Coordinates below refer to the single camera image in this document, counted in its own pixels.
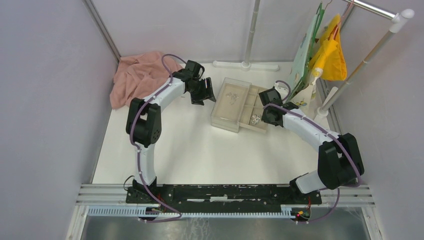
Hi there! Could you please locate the green cartoon print cloth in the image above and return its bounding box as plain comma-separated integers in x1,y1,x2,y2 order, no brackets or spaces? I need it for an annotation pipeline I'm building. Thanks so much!
288,13,319,100

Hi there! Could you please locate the beige compartment tray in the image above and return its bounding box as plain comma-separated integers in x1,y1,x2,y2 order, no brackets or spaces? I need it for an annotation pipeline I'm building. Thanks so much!
239,85,268,134

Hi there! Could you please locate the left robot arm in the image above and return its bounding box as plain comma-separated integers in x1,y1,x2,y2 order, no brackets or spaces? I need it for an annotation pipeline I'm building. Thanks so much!
125,60,216,204

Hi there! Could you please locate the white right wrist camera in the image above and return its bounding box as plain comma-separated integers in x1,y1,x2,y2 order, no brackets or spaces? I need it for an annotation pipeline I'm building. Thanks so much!
274,82,287,95

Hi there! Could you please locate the yellow garment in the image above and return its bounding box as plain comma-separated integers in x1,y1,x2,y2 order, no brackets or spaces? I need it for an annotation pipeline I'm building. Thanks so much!
308,14,348,81

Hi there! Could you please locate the clear acrylic box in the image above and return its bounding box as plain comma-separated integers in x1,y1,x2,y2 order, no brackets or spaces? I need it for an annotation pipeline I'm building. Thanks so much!
211,77,252,133

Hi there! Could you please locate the white clothes rack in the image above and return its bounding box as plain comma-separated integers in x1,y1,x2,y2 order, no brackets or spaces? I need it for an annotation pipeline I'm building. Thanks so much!
211,0,416,122

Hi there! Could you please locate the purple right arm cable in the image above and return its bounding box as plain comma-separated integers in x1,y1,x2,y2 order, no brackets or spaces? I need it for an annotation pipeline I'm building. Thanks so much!
263,80,363,224

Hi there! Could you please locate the green hanger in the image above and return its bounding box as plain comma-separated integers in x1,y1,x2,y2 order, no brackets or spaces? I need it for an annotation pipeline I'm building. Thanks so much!
307,1,325,63

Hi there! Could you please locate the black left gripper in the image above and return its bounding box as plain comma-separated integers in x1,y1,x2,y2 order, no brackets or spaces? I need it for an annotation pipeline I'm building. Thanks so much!
188,78,217,107

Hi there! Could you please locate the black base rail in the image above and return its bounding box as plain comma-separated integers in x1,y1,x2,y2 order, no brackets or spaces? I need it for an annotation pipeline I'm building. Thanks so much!
125,182,323,214

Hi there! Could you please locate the pink crumpled cloth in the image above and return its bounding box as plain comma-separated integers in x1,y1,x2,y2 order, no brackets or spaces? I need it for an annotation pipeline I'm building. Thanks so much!
109,51,182,110

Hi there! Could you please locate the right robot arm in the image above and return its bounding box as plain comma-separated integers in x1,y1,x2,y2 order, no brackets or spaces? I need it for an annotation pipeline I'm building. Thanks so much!
258,87,365,204

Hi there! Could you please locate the cream cartoon print garment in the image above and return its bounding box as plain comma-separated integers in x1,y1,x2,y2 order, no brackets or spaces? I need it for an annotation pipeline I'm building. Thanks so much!
290,67,323,114

